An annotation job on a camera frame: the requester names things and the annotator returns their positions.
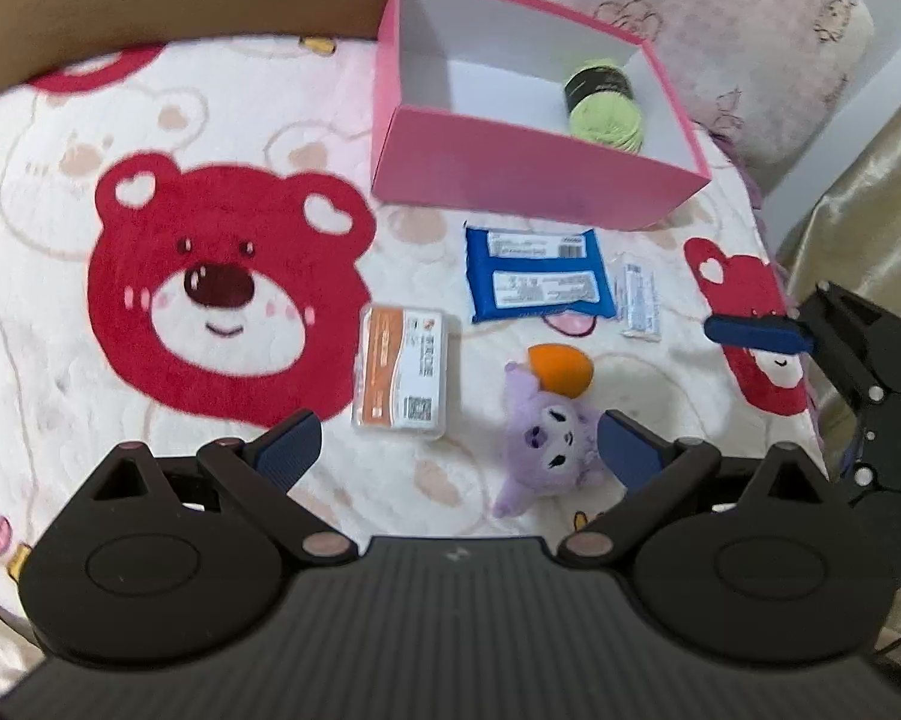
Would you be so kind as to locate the gold satin cloth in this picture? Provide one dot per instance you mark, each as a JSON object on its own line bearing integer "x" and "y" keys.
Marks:
{"x": 870, "y": 202}

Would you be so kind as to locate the purple plush toy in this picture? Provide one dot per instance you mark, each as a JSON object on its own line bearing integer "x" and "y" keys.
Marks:
{"x": 544, "y": 450}

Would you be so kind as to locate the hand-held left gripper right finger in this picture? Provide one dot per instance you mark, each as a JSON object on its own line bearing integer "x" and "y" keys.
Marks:
{"x": 629, "y": 454}

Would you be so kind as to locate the blue wet wipes pack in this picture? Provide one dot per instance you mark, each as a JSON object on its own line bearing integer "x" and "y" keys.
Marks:
{"x": 540, "y": 274}

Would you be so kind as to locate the pink checked pillow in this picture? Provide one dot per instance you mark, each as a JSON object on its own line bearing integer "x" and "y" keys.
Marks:
{"x": 720, "y": 30}

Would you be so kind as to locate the bear printed blanket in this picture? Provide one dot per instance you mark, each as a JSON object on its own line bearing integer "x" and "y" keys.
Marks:
{"x": 195, "y": 202}

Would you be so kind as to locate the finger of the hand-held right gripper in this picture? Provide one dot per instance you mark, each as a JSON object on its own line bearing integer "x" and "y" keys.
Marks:
{"x": 758, "y": 334}

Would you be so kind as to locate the small clear sachet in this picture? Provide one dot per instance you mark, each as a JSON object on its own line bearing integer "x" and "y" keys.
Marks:
{"x": 639, "y": 300}

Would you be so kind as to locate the pink cardboard box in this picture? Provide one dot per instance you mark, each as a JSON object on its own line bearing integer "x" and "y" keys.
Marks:
{"x": 525, "y": 165}

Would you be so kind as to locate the orange egg-shaped sponge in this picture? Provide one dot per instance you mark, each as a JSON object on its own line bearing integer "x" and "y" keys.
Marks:
{"x": 559, "y": 371}

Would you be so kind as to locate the orange white plastic case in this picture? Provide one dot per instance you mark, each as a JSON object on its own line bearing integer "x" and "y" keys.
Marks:
{"x": 401, "y": 375}

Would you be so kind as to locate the green yarn ball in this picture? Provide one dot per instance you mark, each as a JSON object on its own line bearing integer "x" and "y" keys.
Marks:
{"x": 604, "y": 105}

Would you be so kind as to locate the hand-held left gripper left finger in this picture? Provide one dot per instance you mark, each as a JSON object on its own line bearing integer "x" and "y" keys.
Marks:
{"x": 292, "y": 450}

